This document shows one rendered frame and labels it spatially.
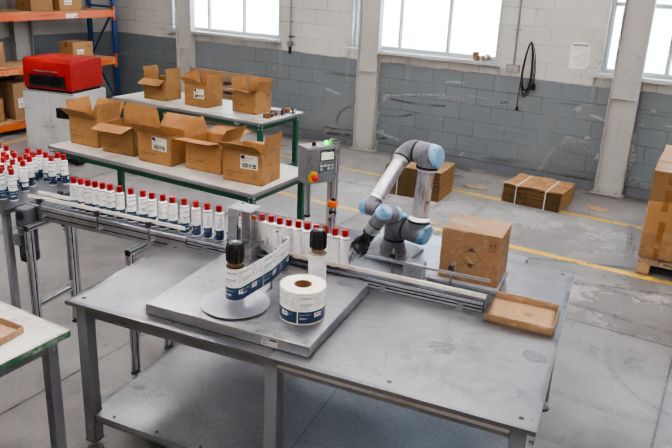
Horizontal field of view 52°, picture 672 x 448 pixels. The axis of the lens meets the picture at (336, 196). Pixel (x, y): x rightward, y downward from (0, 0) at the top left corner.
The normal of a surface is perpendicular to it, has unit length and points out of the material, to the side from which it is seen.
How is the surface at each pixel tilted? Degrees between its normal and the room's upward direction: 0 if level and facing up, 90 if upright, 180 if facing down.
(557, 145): 90
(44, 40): 90
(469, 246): 90
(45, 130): 90
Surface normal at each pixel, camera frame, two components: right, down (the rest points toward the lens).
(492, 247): -0.41, 0.27
